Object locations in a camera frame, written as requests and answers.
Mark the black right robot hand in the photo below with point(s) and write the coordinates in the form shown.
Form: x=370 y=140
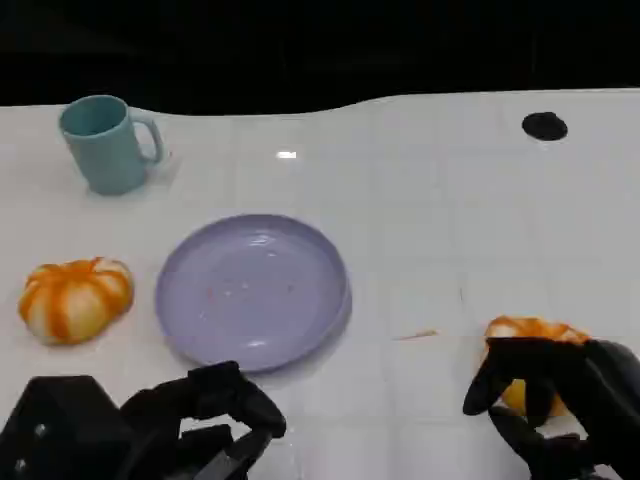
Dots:
x=575 y=395

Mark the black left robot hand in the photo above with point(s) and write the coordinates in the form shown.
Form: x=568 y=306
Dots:
x=100 y=435

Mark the orange white toy bread roll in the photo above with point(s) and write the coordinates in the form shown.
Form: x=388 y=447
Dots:
x=75 y=300
x=537 y=332

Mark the lilac plate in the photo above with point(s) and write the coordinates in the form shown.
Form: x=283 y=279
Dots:
x=252 y=292

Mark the black round table grommet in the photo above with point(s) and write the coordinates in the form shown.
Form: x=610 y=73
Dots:
x=544 y=125

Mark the pale green mug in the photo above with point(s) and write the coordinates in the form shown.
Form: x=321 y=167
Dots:
x=107 y=145

